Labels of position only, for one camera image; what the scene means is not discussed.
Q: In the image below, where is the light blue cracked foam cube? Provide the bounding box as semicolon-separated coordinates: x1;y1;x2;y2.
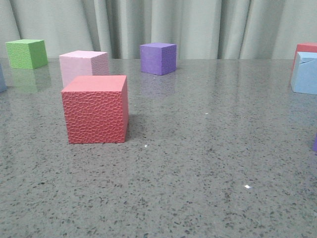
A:
291;52;317;95

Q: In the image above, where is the purple foam cube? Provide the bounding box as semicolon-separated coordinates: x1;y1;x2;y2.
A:
140;43;177;75

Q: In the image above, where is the large red textured foam cube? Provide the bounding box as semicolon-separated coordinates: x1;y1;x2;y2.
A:
61;75;129;144

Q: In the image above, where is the pink foam cube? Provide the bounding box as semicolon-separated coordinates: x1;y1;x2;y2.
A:
59;51;109;87

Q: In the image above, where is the grey-green curtain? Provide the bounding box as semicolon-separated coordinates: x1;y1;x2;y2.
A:
0;0;317;59

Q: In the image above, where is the green foam cube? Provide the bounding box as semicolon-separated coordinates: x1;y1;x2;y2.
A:
5;39;48;69

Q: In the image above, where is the purple cube at right edge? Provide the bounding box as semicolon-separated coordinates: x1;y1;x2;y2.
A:
313;135;317;152

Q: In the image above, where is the red foam cube far right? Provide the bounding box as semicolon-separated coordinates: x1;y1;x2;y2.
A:
291;42;317;71

